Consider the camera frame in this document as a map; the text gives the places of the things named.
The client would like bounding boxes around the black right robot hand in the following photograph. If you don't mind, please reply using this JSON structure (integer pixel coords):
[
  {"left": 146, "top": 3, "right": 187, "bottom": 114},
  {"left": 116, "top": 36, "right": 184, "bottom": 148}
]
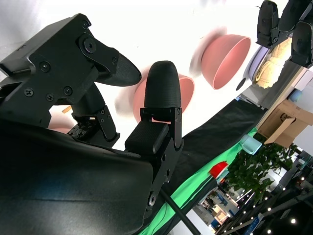
[{"left": 0, "top": 13, "right": 184, "bottom": 235}]

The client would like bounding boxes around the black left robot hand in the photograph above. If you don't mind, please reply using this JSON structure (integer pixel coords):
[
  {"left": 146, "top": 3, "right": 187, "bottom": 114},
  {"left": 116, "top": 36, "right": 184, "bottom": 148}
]
[{"left": 255, "top": 0, "right": 313, "bottom": 69}]

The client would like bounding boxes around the lavender round container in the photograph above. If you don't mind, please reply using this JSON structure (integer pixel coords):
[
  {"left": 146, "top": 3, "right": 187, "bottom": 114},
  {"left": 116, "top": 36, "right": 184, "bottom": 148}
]
[{"left": 244, "top": 46, "right": 272, "bottom": 86}]

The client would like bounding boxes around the cream crumpled cloth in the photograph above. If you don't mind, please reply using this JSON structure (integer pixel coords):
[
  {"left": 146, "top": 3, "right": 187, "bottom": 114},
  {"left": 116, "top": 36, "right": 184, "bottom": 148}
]
[{"left": 254, "top": 36, "right": 294, "bottom": 90}]

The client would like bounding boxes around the brown cardboard box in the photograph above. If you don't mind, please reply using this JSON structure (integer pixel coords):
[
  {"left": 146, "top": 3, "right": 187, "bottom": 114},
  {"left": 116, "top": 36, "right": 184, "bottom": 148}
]
[{"left": 256, "top": 99, "right": 313, "bottom": 149}]

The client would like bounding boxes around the black stand pole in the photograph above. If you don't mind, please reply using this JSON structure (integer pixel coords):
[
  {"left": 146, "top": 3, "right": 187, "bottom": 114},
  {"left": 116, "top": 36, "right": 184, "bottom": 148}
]
[{"left": 160, "top": 189, "right": 201, "bottom": 235}]

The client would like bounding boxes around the green backdrop cloth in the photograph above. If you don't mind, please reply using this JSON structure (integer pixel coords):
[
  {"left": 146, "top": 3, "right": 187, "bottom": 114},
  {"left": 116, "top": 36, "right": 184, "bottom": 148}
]
[{"left": 140, "top": 127, "right": 257, "bottom": 235}]

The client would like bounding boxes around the pale teal cup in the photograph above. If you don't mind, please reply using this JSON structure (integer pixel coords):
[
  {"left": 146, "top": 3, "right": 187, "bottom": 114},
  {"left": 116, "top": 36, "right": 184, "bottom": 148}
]
[{"left": 241, "top": 134, "right": 263, "bottom": 155}]

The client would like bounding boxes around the black backdrop cloth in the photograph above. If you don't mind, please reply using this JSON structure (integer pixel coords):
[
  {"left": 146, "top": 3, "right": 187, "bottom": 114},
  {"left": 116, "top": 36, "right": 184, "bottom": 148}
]
[{"left": 156, "top": 98, "right": 268, "bottom": 204}]

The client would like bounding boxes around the red round cap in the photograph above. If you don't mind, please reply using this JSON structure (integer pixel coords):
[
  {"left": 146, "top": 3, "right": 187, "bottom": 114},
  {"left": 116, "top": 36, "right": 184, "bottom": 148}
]
[{"left": 210, "top": 161, "right": 228, "bottom": 179}]

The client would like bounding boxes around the green leafy plant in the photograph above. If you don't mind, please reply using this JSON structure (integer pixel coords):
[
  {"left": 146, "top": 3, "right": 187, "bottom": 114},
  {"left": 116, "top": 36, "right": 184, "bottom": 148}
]
[{"left": 227, "top": 139, "right": 299, "bottom": 209}]

